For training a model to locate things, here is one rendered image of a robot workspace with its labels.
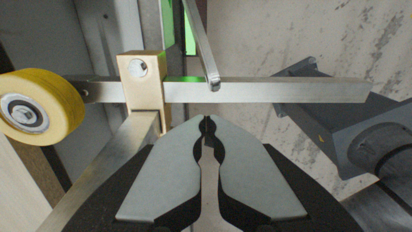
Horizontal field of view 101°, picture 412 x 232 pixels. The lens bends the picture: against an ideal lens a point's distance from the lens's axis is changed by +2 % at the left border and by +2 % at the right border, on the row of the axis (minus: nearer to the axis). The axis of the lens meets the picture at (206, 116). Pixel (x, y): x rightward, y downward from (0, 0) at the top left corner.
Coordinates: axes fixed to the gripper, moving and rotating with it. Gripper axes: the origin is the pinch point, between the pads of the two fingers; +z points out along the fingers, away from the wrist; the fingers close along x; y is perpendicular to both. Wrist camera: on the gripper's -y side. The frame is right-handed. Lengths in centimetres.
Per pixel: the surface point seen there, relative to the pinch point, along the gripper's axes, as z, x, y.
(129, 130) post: 5.3, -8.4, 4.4
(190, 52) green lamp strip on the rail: 25.1, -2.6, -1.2
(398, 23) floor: 95, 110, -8
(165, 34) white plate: 16.7, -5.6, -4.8
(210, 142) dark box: 83, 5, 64
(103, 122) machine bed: 31.4, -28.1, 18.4
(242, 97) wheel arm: 11.3, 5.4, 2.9
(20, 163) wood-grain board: 5.2, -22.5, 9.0
